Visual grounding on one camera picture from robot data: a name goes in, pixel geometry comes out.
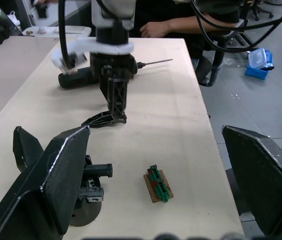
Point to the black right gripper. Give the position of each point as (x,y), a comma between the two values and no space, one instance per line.
(116,63)

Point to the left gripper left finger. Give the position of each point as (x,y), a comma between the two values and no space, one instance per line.
(56,175)

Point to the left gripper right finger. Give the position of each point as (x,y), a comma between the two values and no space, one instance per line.
(261,180)

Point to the black gripper finger piece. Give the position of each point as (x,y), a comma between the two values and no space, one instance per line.
(101,119)

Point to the black electric screwdriver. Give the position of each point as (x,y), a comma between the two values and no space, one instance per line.
(78,80)

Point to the black gripper body workpiece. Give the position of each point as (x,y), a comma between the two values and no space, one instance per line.
(98,170)

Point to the person's bare hand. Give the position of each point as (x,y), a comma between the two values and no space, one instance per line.
(153,28)

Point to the white flat tray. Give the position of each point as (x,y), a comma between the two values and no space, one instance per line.
(72,29)

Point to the person's black shirt torso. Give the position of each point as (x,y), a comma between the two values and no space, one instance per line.
(156,12)

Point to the green connector on brown board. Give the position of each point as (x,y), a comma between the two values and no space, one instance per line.
(159,183)

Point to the grey side table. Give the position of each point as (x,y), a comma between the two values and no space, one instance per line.
(8,75)

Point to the black office chair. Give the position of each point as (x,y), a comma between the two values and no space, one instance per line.
(213,67)

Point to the blue plastic tray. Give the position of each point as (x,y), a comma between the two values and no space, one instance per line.
(256,73)

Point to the clear box with blue lid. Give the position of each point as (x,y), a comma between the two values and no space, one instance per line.
(257,58)

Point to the black swivel chair base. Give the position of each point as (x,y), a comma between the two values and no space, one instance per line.
(258,8)

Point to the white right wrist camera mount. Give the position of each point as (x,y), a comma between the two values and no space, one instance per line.
(101,46)

